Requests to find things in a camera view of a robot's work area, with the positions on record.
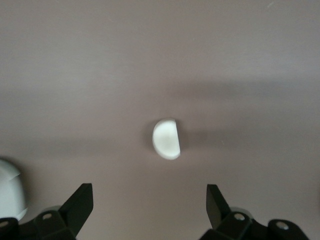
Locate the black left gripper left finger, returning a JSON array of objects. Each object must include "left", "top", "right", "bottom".
[{"left": 0, "top": 183, "right": 94, "bottom": 240}]

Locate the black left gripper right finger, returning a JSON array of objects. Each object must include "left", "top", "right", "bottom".
[{"left": 199, "top": 184, "right": 310, "bottom": 240}]

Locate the white half-round bun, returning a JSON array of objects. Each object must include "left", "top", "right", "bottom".
[{"left": 151, "top": 118, "right": 181, "bottom": 161}]

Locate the brown table cover mat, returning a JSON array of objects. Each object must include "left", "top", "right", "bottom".
[{"left": 0, "top": 0, "right": 320, "bottom": 240}]

